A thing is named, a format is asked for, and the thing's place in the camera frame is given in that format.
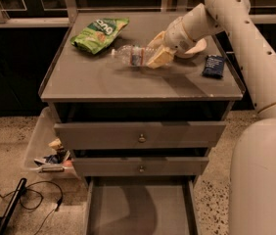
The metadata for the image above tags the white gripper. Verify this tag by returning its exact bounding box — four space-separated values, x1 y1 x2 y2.
147 17 195 69

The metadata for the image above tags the clear plastic water bottle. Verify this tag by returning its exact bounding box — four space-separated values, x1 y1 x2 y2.
112 45 156 67

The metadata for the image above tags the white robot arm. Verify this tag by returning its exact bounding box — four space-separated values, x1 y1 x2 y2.
147 0 276 235

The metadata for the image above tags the grey drawer cabinet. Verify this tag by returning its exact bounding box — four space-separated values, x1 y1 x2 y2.
38 11 246 235

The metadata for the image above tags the brass top drawer knob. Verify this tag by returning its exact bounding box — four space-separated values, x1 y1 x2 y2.
138 134 147 143

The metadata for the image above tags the brass drawer knob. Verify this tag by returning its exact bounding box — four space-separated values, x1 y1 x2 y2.
138 165 145 173
138 134 147 143

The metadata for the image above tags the brass middle drawer knob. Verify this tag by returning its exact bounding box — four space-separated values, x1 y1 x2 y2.
138 165 145 173

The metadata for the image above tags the grey top drawer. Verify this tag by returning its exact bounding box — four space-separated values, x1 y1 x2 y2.
54 121 225 150

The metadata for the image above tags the grey drawer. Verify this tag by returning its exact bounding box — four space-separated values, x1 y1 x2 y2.
54 121 225 150
84 176 201 235
72 157 208 176

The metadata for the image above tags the grey middle drawer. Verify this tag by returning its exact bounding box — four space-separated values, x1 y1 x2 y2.
72 157 208 176

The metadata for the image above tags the grey bottom drawer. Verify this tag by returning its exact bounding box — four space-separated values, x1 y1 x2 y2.
84 176 201 235

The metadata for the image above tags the white paper bowl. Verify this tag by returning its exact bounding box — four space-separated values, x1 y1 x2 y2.
176 39 207 59

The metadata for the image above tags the dark blue snack packet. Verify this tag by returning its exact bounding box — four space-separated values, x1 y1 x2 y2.
202 55 225 79

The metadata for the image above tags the green chip bag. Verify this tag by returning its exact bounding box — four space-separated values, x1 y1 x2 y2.
70 18 129 55

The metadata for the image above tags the black flat device on floor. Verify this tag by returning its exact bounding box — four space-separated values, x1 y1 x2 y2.
0 178 26 235

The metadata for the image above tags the black cable on floor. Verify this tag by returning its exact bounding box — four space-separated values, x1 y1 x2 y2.
0 170 65 235

